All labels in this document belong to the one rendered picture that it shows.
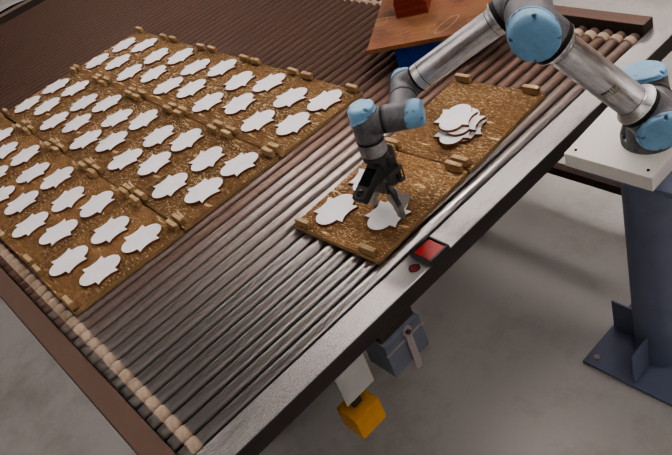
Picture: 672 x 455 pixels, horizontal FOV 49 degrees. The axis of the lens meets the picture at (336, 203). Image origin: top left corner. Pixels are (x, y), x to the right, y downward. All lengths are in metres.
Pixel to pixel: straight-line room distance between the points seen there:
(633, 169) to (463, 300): 1.21
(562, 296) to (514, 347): 0.30
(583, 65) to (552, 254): 1.51
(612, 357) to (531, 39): 1.42
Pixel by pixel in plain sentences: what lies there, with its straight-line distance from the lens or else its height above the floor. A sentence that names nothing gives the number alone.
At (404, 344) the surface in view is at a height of 0.78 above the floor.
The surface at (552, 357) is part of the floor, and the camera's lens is 2.87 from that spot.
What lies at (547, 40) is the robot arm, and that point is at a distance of 1.75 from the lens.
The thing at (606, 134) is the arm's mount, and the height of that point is 0.92.
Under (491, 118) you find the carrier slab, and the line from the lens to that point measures 2.38.
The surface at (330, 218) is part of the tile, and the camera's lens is 2.16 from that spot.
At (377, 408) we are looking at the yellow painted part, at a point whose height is 0.68.
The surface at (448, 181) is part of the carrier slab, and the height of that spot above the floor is 0.94.
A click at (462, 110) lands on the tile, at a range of 2.38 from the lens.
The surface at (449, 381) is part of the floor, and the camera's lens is 2.86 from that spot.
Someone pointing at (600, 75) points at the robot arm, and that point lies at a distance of 1.86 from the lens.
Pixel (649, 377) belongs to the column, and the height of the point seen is 0.01.
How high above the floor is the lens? 2.24
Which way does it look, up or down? 36 degrees down
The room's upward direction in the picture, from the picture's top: 21 degrees counter-clockwise
